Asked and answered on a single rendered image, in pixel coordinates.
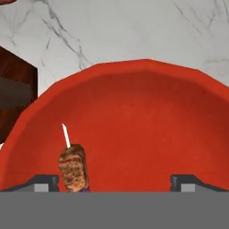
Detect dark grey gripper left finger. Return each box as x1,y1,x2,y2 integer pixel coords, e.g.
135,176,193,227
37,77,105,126
2,174,60,193

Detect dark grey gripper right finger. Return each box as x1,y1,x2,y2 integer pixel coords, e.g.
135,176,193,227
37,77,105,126
169,174,228,193

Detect kebab skewer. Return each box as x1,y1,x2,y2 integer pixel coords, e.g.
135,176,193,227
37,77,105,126
57,123,90,193

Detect red bowl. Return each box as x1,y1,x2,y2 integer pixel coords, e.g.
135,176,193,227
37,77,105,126
0,58,229,193

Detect dark wooden block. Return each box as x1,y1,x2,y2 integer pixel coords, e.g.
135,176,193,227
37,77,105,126
0,46,38,145

